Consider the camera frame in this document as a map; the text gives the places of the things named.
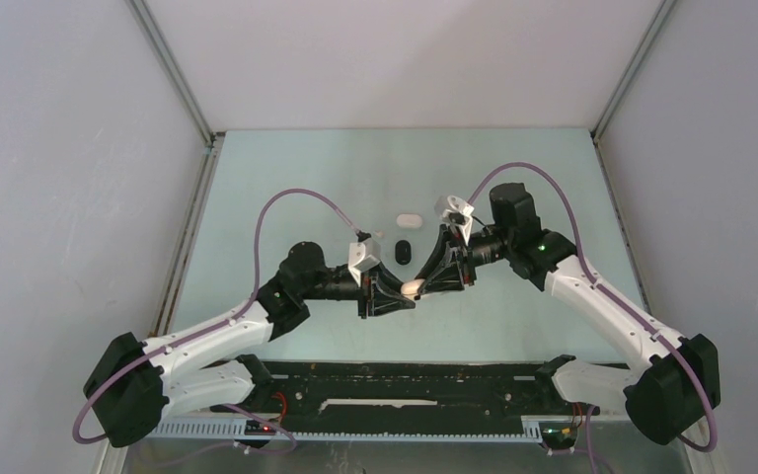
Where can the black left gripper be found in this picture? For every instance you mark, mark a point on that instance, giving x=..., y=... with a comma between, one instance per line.
x=380, y=302

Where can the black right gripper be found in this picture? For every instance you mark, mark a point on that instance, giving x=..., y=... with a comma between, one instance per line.
x=461, y=263

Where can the pink square earbud case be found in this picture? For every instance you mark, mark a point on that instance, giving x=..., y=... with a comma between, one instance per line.
x=411, y=288

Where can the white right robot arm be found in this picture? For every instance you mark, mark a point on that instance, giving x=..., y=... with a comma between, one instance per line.
x=669, y=383

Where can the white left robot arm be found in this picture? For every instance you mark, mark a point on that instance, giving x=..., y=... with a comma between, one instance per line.
x=137, y=384

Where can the black oval earbud case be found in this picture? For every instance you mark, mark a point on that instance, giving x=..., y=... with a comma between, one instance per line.
x=403, y=252

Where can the white oval earbud case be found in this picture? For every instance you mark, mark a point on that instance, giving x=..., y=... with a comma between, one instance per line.
x=409, y=221

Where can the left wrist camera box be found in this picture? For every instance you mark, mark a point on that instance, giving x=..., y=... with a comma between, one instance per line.
x=362, y=257

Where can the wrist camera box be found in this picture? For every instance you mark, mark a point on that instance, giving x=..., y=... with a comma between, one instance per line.
x=362, y=257
x=457, y=214

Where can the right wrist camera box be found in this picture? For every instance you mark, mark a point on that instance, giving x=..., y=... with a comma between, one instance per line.
x=457, y=214

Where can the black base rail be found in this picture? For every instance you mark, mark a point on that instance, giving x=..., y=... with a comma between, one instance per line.
x=398, y=399

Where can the aluminium frame post right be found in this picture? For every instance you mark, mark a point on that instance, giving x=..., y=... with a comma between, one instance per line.
x=636, y=62

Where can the aluminium frame post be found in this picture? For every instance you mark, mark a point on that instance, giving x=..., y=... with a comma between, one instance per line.
x=211, y=140
x=636, y=62

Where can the aluminium frame post left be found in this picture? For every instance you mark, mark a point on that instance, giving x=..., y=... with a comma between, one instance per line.
x=211, y=140

